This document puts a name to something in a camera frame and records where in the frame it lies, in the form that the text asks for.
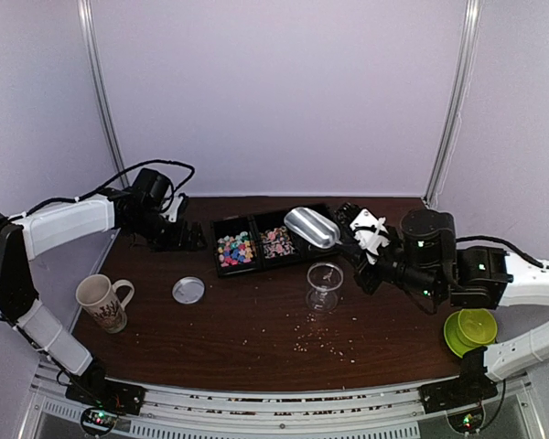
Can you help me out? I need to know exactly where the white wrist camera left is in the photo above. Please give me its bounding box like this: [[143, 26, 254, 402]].
[[162, 193, 188, 223]]

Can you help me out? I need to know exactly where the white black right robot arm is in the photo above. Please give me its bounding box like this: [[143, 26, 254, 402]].
[[337, 204, 549, 404]]

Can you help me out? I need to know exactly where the silver metal scoop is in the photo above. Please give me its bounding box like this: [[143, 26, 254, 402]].
[[284, 207, 340, 250]]

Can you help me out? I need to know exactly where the green saucer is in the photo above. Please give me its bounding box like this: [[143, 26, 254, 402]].
[[443, 311, 479, 358]]

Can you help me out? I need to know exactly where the beige patterned ceramic mug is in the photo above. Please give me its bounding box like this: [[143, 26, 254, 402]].
[[75, 274, 135, 334]]

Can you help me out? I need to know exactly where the aluminium corner post left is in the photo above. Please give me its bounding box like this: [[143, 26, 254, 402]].
[[77, 0, 124, 172]]

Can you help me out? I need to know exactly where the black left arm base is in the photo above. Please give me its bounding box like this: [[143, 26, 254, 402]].
[[59, 358, 146, 438]]

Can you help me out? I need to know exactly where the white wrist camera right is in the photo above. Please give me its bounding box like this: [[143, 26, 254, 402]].
[[335, 203, 392, 265]]

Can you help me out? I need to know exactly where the green bowl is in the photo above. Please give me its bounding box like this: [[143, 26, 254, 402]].
[[456, 309, 498, 348]]

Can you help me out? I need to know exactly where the aluminium corner post right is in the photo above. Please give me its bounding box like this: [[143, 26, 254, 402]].
[[423, 0, 483, 209]]

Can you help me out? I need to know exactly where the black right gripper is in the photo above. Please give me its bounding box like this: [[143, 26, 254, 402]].
[[336, 226, 443, 302]]

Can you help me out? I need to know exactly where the black three-compartment candy tray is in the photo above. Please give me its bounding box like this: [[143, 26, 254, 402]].
[[210, 208, 337, 278]]

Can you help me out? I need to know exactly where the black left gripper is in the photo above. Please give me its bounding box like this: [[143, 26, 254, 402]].
[[126, 208, 208, 252]]

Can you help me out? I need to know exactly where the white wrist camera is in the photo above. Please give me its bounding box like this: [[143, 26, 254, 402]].
[[162, 193, 188, 223], [335, 203, 392, 265]]

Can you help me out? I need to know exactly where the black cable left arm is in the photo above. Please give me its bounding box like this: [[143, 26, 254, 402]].
[[8, 158, 197, 220]]

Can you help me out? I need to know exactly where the silver metal jar lid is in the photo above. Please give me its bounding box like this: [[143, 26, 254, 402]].
[[172, 276, 205, 305]]

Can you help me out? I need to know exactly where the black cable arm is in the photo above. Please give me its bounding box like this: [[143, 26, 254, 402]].
[[8, 158, 197, 220], [455, 235, 545, 271]]

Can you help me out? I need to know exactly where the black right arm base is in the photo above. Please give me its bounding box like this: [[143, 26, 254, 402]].
[[418, 347, 498, 436]]

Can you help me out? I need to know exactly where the clear plastic jar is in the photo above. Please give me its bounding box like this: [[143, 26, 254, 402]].
[[306, 262, 344, 313]]

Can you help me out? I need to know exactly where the aluminium corner post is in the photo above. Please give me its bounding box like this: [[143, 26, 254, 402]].
[[77, 0, 124, 172], [423, 0, 483, 209]]

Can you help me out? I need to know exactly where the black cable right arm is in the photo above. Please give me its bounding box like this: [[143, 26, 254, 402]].
[[455, 235, 545, 271]]

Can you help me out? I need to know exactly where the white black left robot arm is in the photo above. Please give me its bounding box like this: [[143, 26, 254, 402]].
[[0, 159, 207, 406]]

